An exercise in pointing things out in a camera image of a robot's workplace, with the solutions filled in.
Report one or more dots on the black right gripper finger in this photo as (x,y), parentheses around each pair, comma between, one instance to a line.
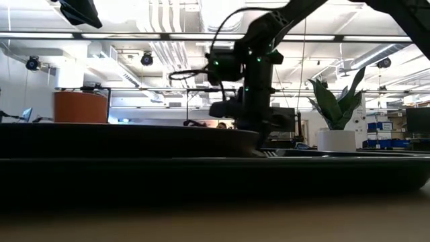
(263,139)

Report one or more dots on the dark green plastic tray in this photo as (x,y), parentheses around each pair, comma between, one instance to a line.
(215,178)

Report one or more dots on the red plastic cup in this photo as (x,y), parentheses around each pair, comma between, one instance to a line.
(80,107)

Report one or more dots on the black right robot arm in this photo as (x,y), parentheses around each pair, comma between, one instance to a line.
(262,30)

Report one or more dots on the black box behind table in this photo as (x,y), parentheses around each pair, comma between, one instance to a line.
(284,119)

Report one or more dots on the person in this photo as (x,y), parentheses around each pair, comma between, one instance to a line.
(221,126)

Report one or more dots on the black round ceiling spotlight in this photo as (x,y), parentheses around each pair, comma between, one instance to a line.
(146,59)
(33,63)
(384,62)

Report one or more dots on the white plant pot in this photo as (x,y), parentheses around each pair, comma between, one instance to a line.
(336,141)

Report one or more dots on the green artificial plant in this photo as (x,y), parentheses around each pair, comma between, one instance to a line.
(332,107)

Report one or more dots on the black overhead rig bar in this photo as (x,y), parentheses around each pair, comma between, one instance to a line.
(164,36)

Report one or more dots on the small lit laptop screen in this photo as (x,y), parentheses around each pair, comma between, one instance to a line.
(27,114)

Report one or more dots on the blue storage bin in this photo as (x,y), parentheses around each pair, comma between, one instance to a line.
(379,126)
(399,143)

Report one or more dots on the black monitor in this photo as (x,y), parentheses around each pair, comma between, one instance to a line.
(418,119)

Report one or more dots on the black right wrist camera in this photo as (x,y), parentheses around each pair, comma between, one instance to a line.
(225,108)

